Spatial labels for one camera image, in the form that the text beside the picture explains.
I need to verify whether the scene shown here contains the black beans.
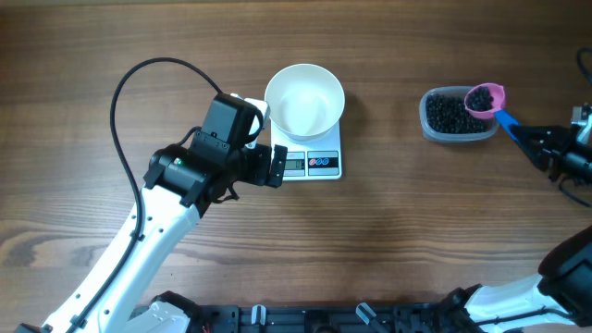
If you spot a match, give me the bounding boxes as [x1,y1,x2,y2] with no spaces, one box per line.
[425,93,488,134]
[466,86,493,112]

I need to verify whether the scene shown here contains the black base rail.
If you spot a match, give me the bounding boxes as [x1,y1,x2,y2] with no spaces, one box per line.
[124,291,462,333]

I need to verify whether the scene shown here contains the white digital kitchen scale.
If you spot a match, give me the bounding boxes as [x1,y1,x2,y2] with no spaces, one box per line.
[271,124,342,181]

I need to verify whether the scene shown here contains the black left camera cable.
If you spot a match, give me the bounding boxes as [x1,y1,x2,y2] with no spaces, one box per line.
[64,56,224,332]

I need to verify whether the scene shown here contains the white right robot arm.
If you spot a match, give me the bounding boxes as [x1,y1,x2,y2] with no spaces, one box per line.
[438,125,591,332]

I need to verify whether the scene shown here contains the white bowl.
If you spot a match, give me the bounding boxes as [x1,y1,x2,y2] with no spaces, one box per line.
[265,64,346,141]

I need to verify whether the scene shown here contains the black beans in container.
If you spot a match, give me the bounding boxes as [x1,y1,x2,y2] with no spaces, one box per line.
[425,93,488,134]

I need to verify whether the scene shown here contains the pink scoop with blue handle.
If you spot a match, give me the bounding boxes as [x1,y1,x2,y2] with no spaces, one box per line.
[464,83,520,142]

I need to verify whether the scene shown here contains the clear plastic bean container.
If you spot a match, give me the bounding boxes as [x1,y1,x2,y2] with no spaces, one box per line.
[419,86,500,143]

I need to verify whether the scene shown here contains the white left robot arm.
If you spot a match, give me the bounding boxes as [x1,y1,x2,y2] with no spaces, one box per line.
[17,93,287,332]

